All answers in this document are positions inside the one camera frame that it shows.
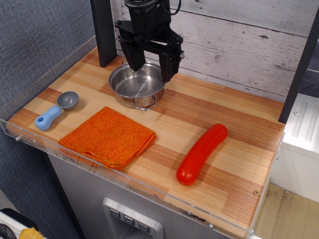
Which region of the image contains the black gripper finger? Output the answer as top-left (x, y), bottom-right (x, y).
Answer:
top-left (159, 52), bottom-right (179, 83)
top-left (120, 41), bottom-right (145, 71)

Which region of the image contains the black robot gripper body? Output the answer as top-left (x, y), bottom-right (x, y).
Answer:
top-left (115, 2), bottom-right (183, 59)

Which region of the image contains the red sausage-shaped roller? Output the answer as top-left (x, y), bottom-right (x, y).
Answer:
top-left (176, 123), bottom-right (228, 186)

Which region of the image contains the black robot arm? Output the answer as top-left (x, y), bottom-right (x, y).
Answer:
top-left (115, 0), bottom-right (184, 83)

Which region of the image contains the orange knitted cloth pad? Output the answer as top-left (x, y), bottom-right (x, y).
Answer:
top-left (59, 107), bottom-right (157, 169)

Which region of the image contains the stainless steel pot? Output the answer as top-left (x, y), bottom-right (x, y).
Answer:
top-left (108, 62), bottom-right (165, 111)

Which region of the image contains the blue grey ice cream scoop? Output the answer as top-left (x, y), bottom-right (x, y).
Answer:
top-left (34, 91), bottom-right (79, 131)

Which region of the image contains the clear acrylic table guard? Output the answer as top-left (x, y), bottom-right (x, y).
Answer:
top-left (1, 116), bottom-right (284, 239)

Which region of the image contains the white toy appliance at right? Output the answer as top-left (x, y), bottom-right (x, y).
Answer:
top-left (270, 94), bottom-right (319, 202)

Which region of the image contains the grey toy fridge dispenser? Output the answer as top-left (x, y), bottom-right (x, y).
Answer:
top-left (102, 197), bottom-right (164, 239)

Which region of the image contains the yellow object at corner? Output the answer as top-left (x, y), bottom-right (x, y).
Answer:
top-left (18, 228), bottom-right (44, 239)

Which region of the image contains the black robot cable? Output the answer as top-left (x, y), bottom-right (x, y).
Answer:
top-left (163, 0), bottom-right (181, 15)

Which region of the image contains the black vertical post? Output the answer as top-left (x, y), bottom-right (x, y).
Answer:
top-left (90, 0), bottom-right (117, 67)

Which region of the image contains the black post at right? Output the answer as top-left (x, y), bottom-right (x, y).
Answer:
top-left (278, 9), bottom-right (319, 123)

